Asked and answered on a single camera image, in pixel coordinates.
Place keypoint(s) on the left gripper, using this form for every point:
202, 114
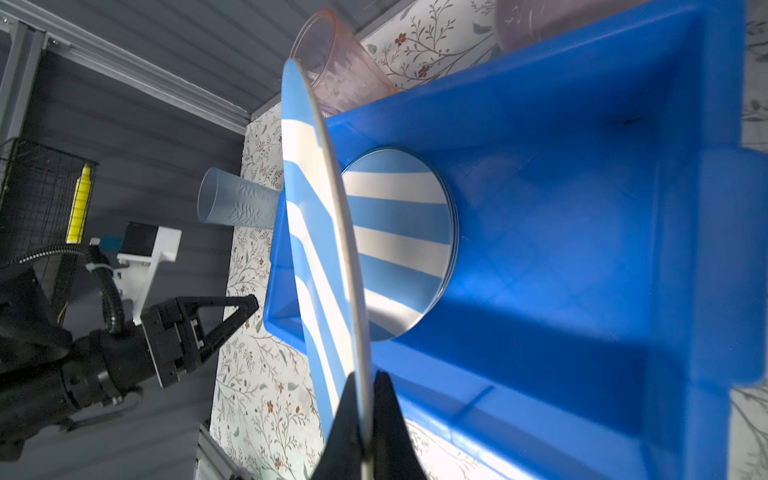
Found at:
177, 341

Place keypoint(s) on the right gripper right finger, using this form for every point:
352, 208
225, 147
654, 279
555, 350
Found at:
393, 455

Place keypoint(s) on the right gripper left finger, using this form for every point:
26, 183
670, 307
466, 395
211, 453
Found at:
342, 455

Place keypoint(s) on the blue translucent cup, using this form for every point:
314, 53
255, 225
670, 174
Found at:
230, 200

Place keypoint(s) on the blue white striped plate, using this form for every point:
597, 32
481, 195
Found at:
407, 234

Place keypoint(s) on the blue plastic bin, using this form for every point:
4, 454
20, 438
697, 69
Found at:
610, 285

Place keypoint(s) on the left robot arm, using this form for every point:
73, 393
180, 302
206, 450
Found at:
47, 376

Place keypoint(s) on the yellow tag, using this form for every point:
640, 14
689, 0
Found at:
79, 206

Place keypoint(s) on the pink translucent cup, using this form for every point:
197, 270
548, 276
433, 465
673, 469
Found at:
342, 74

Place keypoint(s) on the black wire wall basket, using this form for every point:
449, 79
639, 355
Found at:
39, 186

